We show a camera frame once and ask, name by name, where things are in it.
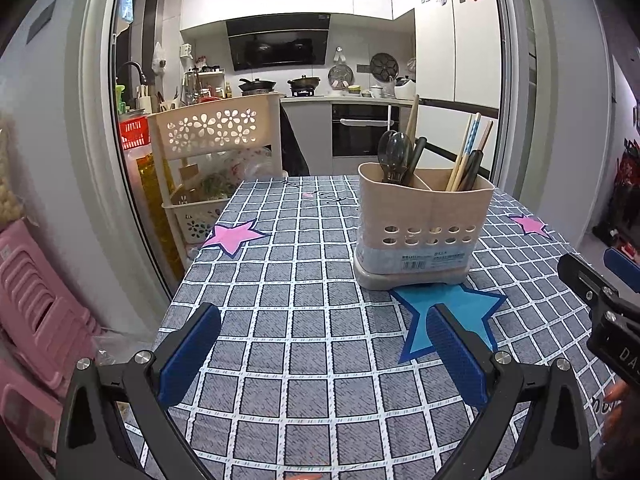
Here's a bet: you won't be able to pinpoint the white refrigerator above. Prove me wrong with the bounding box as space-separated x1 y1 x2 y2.
415 0 501 181

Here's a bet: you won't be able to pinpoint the kitchen faucet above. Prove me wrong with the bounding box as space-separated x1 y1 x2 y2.
117 61 147 111

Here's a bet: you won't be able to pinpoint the dark translucent spoon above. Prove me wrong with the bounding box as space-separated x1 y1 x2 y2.
377 131 401 183
393 132 414 183

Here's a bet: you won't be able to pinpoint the pile of red clothes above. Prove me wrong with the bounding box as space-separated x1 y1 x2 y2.
592 140 640 261

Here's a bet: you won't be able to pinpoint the grey checked star tablecloth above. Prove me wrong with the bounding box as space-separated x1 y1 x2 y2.
117 175 621 480

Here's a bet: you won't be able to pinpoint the red plastic basket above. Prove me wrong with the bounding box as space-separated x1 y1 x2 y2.
119 116 151 150

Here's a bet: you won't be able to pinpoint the black wok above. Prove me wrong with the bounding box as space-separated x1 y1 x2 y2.
239 77 277 96

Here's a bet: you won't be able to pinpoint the round hanging strainer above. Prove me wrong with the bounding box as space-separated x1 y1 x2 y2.
328 65 354 92

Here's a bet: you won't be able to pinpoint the beige flower-cutout storage rack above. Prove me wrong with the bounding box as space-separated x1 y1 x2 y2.
146 92 283 246

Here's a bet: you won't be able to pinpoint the black lidded pot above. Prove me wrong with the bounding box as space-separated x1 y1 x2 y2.
287 75 321 94

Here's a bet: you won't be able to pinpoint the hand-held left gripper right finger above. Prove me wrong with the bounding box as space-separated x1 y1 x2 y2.
426 303 593 480

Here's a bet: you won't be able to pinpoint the black cutlery handle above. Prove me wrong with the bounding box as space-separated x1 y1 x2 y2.
470 149 485 191

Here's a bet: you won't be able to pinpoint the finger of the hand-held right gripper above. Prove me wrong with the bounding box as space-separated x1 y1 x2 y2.
603 247 640 283
557 254 621 321

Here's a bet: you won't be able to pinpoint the black range hood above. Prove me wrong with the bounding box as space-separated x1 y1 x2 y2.
225 11 331 72

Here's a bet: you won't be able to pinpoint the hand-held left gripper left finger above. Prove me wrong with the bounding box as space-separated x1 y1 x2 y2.
55 302 222 480

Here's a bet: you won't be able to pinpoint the yellow oil bottle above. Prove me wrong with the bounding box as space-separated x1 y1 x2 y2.
135 152 183 281

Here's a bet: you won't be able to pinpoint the round hanging trivet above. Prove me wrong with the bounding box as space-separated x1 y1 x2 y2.
370 52 399 81

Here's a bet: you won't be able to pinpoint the person's right hand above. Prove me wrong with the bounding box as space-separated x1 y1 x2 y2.
597 380 640 461

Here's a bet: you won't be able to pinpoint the beige plastic utensil holder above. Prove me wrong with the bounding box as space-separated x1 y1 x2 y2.
354 162 496 292

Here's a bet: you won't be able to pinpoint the black built-in oven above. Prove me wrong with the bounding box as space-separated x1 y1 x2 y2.
331 102 401 158

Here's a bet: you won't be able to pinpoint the blue patterned chopstick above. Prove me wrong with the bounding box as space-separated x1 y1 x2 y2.
457 112 482 183

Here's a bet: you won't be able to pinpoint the pink plastic stool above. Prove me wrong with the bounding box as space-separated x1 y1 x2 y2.
0 220 101 480

